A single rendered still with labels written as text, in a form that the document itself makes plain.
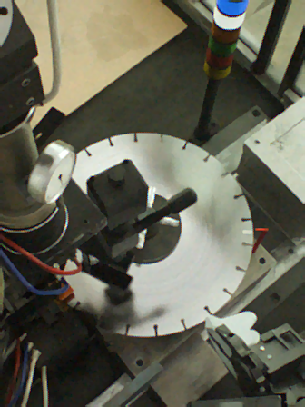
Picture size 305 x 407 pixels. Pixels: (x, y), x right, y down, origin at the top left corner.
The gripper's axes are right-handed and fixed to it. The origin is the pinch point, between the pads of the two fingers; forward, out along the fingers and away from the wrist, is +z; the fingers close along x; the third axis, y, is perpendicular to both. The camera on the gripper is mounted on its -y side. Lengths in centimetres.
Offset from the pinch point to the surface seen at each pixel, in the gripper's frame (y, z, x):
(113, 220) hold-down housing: -8.3, -2.3, 24.2
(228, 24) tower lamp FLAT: 22.3, 23.4, 28.9
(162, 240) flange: 1.5, 14.8, 4.8
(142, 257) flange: -2.5, 14.2, 4.1
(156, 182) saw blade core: 5.5, 23.1, 9.2
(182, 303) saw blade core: -0.3, 7.5, -1.6
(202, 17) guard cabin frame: 37, 62, 16
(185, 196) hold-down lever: -0.1, -3.4, 23.8
